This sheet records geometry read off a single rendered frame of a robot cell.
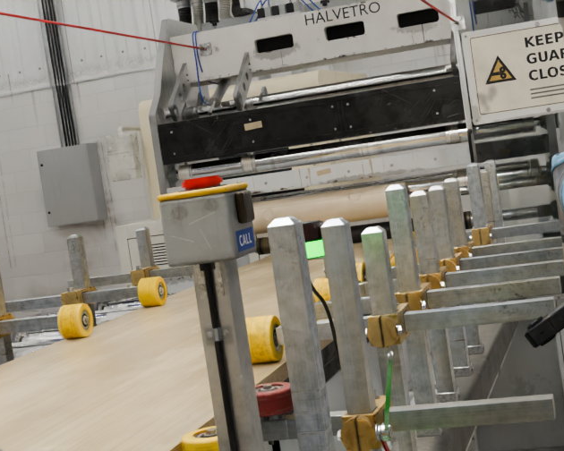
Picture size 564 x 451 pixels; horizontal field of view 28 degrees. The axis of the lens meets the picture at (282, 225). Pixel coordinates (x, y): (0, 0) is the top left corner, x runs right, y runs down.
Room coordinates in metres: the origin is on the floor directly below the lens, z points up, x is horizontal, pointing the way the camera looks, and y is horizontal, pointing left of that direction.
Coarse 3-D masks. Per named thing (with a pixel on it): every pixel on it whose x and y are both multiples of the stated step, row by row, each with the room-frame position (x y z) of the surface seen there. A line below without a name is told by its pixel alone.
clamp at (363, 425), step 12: (384, 396) 1.65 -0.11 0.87; (384, 408) 1.61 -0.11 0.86; (348, 420) 1.55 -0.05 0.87; (360, 420) 1.54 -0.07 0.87; (372, 420) 1.55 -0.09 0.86; (348, 432) 1.54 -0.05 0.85; (360, 432) 1.54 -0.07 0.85; (372, 432) 1.53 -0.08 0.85; (348, 444) 1.54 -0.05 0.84; (360, 444) 1.54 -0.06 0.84; (372, 444) 1.53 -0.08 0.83
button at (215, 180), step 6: (186, 180) 1.08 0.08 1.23; (192, 180) 1.07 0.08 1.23; (198, 180) 1.07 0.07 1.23; (204, 180) 1.07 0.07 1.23; (210, 180) 1.07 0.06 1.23; (216, 180) 1.08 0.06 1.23; (222, 180) 1.09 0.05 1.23; (186, 186) 1.08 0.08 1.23; (192, 186) 1.07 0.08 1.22; (198, 186) 1.07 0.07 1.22; (204, 186) 1.07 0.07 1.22; (210, 186) 1.08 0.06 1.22
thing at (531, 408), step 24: (408, 408) 1.60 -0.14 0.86; (432, 408) 1.58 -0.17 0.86; (456, 408) 1.57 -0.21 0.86; (480, 408) 1.56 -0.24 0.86; (504, 408) 1.55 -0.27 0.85; (528, 408) 1.54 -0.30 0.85; (552, 408) 1.53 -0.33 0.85; (264, 432) 1.65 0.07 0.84; (288, 432) 1.64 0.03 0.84; (336, 432) 1.62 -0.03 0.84
